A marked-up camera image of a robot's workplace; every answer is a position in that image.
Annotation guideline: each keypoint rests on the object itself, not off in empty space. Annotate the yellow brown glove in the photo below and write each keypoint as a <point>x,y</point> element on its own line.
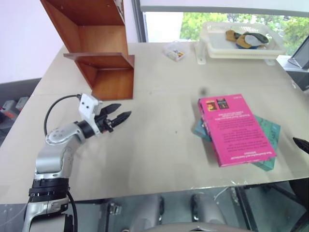
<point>231,35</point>

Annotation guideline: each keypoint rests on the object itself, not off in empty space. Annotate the white plastic basket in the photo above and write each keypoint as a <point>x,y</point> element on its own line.
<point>217,46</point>

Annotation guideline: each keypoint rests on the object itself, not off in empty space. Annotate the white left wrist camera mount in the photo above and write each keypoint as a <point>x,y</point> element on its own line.
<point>87,104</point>

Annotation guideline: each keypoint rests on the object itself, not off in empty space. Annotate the wooden shelf unit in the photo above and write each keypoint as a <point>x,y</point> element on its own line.
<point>101,31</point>

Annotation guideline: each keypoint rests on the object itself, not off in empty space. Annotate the white window blind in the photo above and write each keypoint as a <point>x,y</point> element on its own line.
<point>217,5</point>

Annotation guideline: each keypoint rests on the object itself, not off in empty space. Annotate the dark grey bench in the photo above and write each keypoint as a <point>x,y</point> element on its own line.
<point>17,88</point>

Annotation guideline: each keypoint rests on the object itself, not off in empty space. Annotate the grey orange battery pack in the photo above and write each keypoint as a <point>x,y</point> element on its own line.
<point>9,106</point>

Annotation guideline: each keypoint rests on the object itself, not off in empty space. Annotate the grey window frame post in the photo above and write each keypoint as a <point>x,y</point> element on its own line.
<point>140,21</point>

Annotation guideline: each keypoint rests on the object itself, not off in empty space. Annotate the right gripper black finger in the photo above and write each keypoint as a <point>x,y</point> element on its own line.
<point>303,144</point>

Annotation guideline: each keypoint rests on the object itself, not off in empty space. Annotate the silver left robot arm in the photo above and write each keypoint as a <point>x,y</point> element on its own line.
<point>49,160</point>

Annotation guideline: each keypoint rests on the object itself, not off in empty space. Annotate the teal book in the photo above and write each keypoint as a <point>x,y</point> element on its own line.
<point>269,128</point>

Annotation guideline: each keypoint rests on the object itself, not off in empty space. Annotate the silver rounded robot leg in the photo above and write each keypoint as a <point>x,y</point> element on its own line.
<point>207,209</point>
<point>150,209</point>

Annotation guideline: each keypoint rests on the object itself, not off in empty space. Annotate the pink book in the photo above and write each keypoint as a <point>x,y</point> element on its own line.
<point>235,130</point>

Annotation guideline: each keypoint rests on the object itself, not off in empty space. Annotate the small clear plastic box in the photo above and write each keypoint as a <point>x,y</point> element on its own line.
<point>174,52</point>

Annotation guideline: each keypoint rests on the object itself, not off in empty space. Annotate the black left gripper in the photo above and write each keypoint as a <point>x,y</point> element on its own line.
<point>104,122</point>

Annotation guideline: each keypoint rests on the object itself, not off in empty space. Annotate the black table leg frame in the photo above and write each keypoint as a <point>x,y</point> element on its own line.
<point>245,207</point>

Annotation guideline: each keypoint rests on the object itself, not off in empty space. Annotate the black screen device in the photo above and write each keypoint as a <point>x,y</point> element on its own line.
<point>303,54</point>

